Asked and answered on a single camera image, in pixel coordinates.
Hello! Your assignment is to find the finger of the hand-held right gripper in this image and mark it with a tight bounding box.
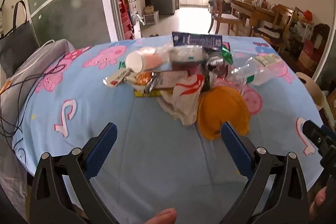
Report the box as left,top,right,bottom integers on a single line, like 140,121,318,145
302,120,336,159

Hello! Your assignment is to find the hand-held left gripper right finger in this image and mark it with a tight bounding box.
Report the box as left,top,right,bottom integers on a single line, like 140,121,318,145
220,121,310,224

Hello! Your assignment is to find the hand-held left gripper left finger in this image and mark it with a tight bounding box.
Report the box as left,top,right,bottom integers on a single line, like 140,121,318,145
28,122,118,224

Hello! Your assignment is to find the white wrapper with green edges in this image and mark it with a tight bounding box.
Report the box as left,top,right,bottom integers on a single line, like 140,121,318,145
104,63,135,87

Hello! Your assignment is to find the person's right hand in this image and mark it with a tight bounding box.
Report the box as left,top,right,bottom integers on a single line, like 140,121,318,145
308,186,328,221

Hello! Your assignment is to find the person's left hand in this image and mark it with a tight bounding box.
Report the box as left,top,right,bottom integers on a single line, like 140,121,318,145
144,208,177,224

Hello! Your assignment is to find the blue cartoon pig printed blanket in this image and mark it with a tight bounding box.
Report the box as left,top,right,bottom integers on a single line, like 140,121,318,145
12,34,324,224

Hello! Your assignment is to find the white red printed plastic bag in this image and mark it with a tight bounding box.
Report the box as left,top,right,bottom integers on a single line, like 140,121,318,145
157,74,205,126

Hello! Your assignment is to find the yellow wrapper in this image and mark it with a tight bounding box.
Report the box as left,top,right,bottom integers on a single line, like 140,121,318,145
134,89,163,98

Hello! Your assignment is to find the cardboard box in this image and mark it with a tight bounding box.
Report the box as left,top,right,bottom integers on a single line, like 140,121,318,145
298,40,319,71

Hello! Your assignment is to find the orange snack packet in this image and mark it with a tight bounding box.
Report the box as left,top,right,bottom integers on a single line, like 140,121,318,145
135,72,154,86

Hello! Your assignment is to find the clear plastic bottle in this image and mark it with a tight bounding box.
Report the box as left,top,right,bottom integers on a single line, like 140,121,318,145
228,53,288,86

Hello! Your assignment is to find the crushed metal can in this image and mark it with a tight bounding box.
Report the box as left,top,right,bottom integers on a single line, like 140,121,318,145
206,55,229,75

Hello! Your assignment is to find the green foil wrapper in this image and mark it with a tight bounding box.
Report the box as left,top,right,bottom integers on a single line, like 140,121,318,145
205,42,234,65

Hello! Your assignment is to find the silver foil packet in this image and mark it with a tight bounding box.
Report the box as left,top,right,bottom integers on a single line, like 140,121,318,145
144,70,189,93

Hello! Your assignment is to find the crumpled clear plastic wrap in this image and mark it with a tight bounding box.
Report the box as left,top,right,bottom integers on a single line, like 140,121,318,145
157,44,208,67

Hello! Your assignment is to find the grey cloth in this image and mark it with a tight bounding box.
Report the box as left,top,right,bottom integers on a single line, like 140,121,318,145
0,39,76,119

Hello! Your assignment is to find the dark blue carton box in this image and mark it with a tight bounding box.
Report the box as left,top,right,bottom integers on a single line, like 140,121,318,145
172,31,223,51

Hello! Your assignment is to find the wooden chair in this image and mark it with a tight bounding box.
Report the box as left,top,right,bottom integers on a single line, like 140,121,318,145
270,4,296,54
208,0,243,35

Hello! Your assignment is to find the dark tote bag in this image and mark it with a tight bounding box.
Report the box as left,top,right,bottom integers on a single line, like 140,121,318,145
0,1,40,77

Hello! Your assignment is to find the stack of red crates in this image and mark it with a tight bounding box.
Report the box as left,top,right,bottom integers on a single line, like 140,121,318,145
118,0,135,41

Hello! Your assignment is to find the wooden dining table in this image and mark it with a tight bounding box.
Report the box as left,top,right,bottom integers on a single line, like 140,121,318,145
230,0,279,30

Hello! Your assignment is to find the white plastic basket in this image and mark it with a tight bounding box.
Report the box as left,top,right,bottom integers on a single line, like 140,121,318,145
143,11,159,24

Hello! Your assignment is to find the black cable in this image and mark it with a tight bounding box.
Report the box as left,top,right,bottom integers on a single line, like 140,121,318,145
0,64,66,138

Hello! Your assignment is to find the white cable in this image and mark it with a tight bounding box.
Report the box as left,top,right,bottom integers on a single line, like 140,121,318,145
13,40,55,78

